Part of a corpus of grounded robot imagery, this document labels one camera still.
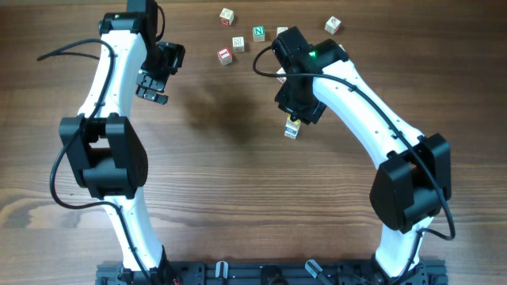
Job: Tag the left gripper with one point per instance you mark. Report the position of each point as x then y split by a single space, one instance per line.
177 53

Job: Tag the yellow top block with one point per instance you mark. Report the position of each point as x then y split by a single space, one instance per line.
292 125

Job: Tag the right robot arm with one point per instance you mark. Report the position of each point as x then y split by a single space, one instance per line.
412 184

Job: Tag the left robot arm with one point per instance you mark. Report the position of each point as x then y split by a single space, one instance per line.
105 154

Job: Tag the blue sided picture block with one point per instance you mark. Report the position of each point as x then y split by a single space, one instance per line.
279 30

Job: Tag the red blue tilted block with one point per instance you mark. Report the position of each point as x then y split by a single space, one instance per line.
281 79

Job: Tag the green N block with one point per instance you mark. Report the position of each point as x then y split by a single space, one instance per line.
259 33

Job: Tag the far right picture block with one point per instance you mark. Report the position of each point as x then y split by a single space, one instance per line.
332 25

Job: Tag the white picture block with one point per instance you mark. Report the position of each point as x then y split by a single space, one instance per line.
238 44

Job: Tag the red I block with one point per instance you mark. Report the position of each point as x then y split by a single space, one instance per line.
225 56

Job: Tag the red six block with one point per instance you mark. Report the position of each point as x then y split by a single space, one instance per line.
226 16

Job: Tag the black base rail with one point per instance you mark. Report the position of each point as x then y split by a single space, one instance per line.
273 273

